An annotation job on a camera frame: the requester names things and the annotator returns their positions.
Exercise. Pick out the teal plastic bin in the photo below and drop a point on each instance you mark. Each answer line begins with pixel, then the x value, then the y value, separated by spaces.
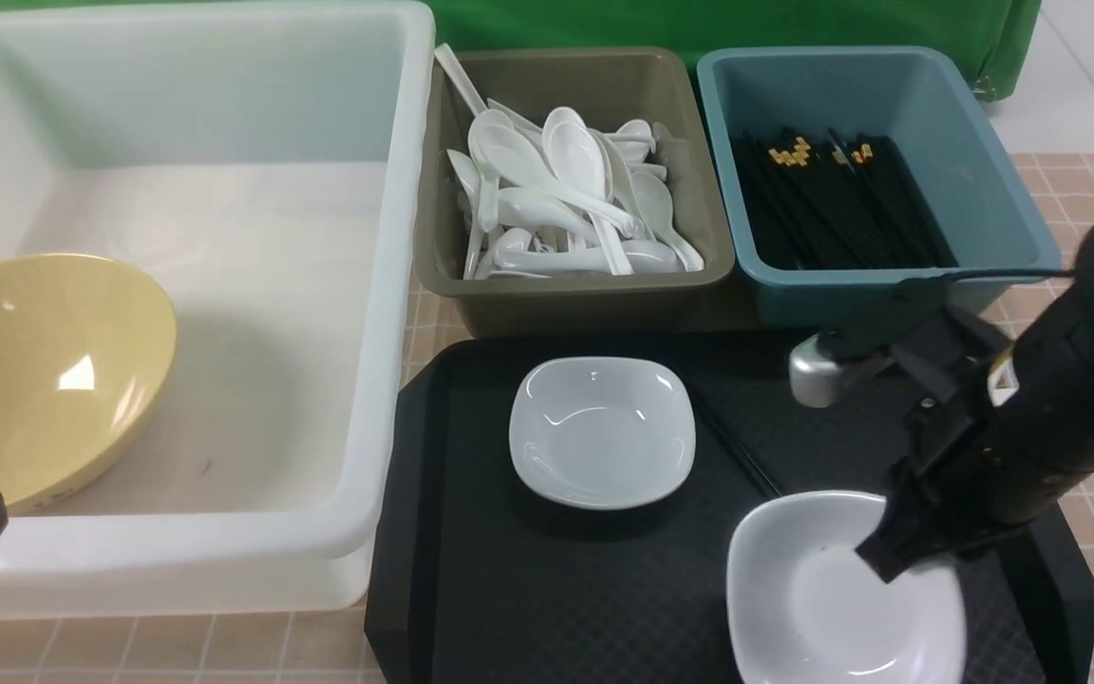
pixel 917 97

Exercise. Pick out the black chopstick gold band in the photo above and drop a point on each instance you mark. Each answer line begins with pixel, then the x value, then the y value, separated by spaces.
pixel 740 452

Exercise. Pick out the green backdrop cloth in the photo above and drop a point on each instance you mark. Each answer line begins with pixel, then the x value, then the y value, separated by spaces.
pixel 988 41

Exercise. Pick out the white square dish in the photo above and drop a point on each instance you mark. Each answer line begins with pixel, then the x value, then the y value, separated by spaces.
pixel 803 607
pixel 602 433

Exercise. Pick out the pile of black chopsticks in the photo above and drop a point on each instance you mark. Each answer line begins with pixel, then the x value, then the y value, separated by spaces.
pixel 836 202

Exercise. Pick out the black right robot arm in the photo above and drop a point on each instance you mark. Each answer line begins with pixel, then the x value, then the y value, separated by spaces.
pixel 1013 437

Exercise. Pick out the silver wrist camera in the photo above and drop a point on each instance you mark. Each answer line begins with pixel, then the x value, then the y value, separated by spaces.
pixel 829 365

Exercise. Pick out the large white plastic tub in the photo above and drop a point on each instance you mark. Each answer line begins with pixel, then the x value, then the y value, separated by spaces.
pixel 262 162

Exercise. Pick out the pile of white spoons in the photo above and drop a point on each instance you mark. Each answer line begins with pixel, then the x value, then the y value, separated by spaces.
pixel 560 197

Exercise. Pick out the yellow noodle bowl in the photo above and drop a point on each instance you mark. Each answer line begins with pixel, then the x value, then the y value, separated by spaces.
pixel 86 347

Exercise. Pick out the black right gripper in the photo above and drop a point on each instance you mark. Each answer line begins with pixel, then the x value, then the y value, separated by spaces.
pixel 934 507

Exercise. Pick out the brown plastic bin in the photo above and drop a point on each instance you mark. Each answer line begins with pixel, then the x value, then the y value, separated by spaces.
pixel 607 86

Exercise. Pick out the beige checked table mat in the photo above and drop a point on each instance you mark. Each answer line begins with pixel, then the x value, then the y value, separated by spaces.
pixel 481 581

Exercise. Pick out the black plastic serving tray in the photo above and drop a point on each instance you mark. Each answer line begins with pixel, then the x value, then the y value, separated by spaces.
pixel 1029 601

